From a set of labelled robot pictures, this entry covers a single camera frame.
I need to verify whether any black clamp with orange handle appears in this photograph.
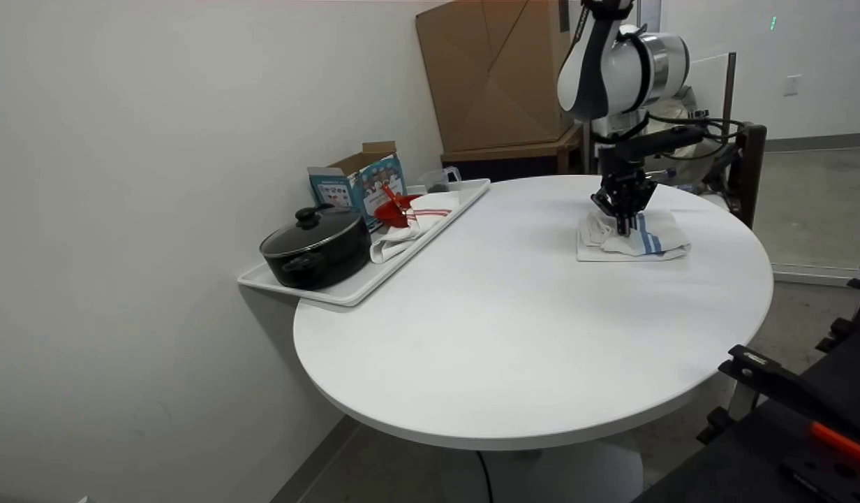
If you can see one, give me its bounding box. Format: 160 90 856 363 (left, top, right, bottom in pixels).
714 342 860 474

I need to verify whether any black perforated breadboard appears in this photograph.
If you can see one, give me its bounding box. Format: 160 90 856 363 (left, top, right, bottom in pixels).
631 315 860 503

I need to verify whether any black pot with lid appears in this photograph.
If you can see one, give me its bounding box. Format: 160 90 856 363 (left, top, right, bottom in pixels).
256 202 373 293

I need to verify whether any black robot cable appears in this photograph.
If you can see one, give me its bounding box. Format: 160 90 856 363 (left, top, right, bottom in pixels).
666 110 743 191

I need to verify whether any white towel with blue stripes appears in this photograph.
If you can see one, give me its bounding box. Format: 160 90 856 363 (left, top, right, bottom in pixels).
576 206 696 266

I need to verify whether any large brown cardboard box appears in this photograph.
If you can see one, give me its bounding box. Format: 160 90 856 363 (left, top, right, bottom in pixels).
412 0 591 168

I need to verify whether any colourful printed cardboard box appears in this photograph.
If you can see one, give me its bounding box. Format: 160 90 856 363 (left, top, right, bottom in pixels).
305 141 409 237

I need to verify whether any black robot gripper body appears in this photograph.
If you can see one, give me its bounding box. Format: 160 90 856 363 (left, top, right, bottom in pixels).
588 141 659 216

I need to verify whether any thin metal pole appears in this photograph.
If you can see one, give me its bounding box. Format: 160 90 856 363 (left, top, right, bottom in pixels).
719 47 739 143

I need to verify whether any white rectangular tray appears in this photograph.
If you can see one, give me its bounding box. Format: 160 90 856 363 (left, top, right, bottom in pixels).
235 173 493 310

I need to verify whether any clear plastic bag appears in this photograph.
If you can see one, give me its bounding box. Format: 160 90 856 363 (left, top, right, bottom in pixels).
645 83 736 195

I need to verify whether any white towel with red stripes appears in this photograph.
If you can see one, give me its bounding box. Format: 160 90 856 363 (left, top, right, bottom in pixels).
366 187 464 268

